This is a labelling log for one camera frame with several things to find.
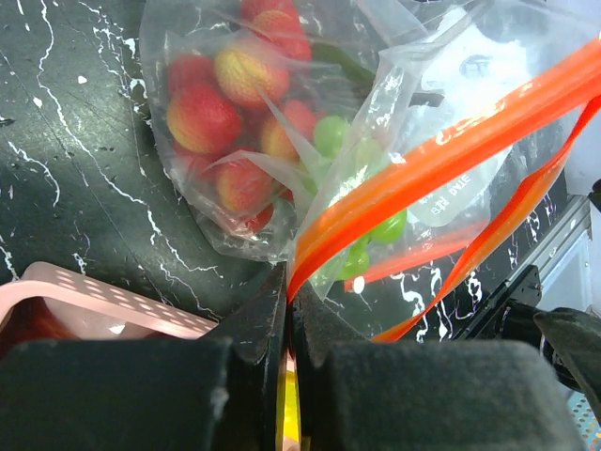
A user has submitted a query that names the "red strawberry bunch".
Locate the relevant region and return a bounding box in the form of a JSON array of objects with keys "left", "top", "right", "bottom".
[{"left": 166, "top": 1, "right": 318, "bottom": 233}]

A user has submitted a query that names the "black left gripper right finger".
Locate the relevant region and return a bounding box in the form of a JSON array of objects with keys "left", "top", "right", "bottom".
[{"left": 291, "top": 288, "right": 584, "bottom": 450}]

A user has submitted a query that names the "clear orange-zip bag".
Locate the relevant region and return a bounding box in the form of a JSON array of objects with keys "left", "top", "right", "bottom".
[{"left": 140, "top": 1, "right": 600, "bottom": 342}]

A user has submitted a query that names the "green grape bunch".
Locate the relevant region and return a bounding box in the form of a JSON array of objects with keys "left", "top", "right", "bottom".
[{"left": 290, "top": 131, "right": 408, "bottom": 286}]

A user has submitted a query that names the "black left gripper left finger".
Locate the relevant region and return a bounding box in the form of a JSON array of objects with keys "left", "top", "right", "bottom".
[{"left": 1, "top": 266, "right": 286, "bottom": 450}]

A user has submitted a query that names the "pink perforated plastic basket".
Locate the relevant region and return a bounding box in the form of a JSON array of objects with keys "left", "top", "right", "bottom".
[{"left": 1, "top": 261, "right": 217, "bottom": 356}]

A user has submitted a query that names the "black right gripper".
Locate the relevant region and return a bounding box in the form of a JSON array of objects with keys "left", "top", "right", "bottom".
[{"left": 454, "top": 265, "right": 600, "bottom": 418}]

